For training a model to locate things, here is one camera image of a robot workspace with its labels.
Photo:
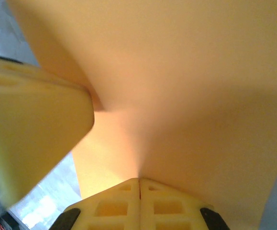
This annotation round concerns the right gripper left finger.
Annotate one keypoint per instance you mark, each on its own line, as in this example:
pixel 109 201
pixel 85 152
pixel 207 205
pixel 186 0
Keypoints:
pixel 114 208

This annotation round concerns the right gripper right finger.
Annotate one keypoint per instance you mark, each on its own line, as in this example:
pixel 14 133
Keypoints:
pixel 167 208

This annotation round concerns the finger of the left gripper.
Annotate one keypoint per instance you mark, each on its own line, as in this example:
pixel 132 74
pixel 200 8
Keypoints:
pixel 33 124

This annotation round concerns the orange paper sheet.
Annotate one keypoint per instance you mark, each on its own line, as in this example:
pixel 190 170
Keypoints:
pixel 176 95

